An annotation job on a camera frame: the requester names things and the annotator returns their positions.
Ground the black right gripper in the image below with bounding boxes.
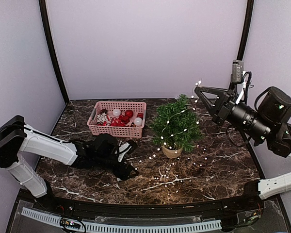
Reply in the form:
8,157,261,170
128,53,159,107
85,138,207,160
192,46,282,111
195,85,273,143

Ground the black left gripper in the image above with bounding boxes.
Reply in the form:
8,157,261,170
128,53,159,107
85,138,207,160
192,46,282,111
95,154,139,181

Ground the fairy light string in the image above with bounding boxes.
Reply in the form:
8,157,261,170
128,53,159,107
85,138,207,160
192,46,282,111
135,80,210,195

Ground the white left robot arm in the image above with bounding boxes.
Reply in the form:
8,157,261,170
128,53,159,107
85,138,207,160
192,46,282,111
0,115,139,212

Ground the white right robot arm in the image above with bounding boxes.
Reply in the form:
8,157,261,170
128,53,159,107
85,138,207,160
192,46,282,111
194,86,291,211

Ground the beige tree pot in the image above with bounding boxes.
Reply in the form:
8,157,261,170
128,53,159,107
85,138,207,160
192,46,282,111
162,145,183,159

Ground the small green christmas tree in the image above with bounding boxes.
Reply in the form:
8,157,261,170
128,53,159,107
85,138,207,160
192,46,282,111
151,94,203,153

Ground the white ball ornament right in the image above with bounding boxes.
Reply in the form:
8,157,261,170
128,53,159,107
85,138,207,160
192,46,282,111
134,117,143,127

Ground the white ball ornament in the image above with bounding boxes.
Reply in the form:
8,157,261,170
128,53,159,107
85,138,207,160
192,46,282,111
113,109,121,117
134,117,143,127

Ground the pink plastic basket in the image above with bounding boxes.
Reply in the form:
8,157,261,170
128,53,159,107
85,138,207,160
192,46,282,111
87,101,146,138

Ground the red ball ornament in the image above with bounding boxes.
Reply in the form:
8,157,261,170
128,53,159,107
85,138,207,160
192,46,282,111
125,110,134,118

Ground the white snowflake ornament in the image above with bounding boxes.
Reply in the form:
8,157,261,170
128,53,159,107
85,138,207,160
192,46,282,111
96,113,109,125

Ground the white slotted cable duct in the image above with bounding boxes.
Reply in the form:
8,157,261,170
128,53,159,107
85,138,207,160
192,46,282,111
21,207,222,233

